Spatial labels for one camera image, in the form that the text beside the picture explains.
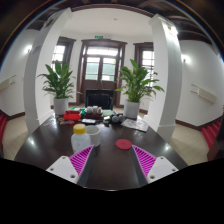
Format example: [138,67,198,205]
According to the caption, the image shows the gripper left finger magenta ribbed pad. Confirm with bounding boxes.
[47,145,94,184]

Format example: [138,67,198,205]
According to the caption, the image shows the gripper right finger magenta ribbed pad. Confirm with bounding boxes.
[132,145,178,183]

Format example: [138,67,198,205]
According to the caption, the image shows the clear bottle with yellow cap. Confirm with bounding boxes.
[71,124,91,152]

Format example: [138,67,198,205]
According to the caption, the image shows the red round coaster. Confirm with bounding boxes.
[115,139,132,150]

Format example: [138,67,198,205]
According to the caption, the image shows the white ceramic cup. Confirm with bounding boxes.
[86,125,100,147]

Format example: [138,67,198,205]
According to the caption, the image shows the magazine on table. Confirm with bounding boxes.
[121,119,148,132]

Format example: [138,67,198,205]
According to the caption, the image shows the red box on table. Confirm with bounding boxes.
[64,110,81,121]

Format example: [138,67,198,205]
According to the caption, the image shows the tray with small jars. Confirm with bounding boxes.
[85,106,103,120]

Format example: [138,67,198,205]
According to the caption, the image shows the grey round objects on table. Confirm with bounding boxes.
[112,115,126,123]

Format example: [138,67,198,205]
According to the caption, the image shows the black chair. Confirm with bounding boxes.
[85,89,114,109]

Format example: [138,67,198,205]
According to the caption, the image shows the left potted green plant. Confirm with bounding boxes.
[38,60,74,115]

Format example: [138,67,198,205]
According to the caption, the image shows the potted green plant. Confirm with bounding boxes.
[116,59,164,119]
[38,60,74,115]

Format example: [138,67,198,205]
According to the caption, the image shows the right potted green plant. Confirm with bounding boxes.
[116,59,164,119]

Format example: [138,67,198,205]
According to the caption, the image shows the dark wooden double door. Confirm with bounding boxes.
[76,39,126,104]

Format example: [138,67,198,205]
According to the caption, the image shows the right white pillar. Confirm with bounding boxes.
[144,14,182,142]

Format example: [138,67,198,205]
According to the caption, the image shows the white pillar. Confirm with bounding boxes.
[144,14,182,142]
[23,8,72,134]

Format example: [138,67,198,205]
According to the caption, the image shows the left white pillar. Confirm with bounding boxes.
[23,8,72,134]

